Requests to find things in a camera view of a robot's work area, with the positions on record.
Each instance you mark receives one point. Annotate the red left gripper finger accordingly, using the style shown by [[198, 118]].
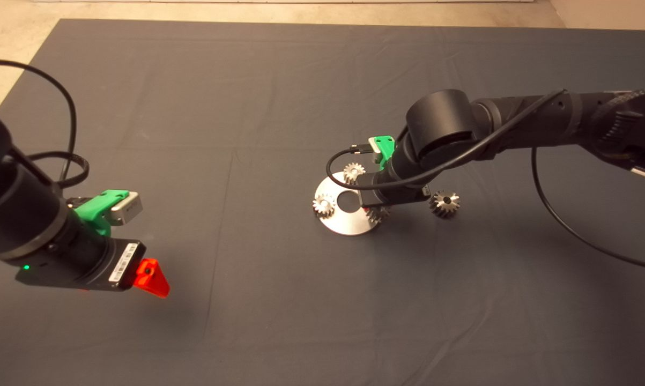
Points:
[[153, 279]]

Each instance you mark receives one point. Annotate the dark grey table cloth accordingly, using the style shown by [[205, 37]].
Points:
[[247, 107]]

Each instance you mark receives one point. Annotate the silver camera box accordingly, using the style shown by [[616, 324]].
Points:
[[375, 147], [126, 207]]

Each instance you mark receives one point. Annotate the silver right camera box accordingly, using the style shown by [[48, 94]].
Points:
[[375, 147]]

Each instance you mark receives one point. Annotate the larger steel gear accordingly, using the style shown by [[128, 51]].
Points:
[[444, 203]]

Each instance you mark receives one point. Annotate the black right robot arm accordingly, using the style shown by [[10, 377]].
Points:
[[542, 123]]

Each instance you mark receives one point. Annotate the round metal plate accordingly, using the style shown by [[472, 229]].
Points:
[[343, 222]]

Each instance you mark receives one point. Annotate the silver left camera box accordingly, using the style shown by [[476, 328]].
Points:
[[126, 207]]

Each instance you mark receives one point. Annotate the green left camera mount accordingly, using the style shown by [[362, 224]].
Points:
[[99, 209]]

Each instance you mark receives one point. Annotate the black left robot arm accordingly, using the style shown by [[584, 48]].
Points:
[[27, 203]]

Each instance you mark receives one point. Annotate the small steel gear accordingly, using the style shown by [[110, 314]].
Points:
[[353, 171], [378, 214], [324, 206]]

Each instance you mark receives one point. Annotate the green right camera mount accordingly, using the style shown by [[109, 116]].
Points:
[[385, 147]]

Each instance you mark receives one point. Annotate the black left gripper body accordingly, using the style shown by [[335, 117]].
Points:
[[113, 262]]

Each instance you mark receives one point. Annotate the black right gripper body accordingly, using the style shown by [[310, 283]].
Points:
[[389, 190]]

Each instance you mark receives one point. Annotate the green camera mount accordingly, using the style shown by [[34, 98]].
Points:
[[99, 209], [385, 147]]

